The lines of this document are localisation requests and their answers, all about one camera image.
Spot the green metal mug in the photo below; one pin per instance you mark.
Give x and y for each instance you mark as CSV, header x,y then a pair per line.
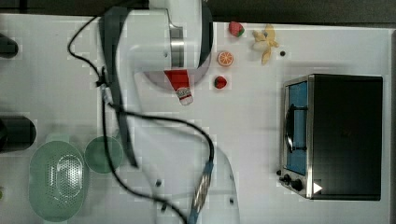
x,y
95,154

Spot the plush strawberry with green top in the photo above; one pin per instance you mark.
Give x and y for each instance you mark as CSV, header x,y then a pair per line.
x,y
236,29

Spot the grey oval plate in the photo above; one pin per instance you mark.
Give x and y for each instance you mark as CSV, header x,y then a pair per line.
x,y
160,79

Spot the black cylinder cup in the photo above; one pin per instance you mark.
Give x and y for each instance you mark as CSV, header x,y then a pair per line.
x,y
17,133

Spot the small red plush strawberry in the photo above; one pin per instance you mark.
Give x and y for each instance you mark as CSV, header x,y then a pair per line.
x,y
220,82

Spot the plush orange slice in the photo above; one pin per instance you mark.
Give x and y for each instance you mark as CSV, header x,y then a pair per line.
x,y
225,58

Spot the green colander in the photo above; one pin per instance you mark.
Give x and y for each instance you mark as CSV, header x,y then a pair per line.
x,y
57,180

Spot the red plush ketchup bottle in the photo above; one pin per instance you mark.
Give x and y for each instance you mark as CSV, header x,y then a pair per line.
x,y
180,82

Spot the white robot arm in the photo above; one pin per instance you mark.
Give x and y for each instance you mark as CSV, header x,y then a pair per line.
x,y
191,180

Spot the plush peeled banana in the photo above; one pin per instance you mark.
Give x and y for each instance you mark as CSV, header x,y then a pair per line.
x,y
264,41

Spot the black cylinder roll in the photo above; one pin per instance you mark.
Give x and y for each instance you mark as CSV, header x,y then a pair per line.
x,y
8,47

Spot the black toaster oven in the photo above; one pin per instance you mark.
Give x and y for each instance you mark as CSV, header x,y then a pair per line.
x,y
331,138

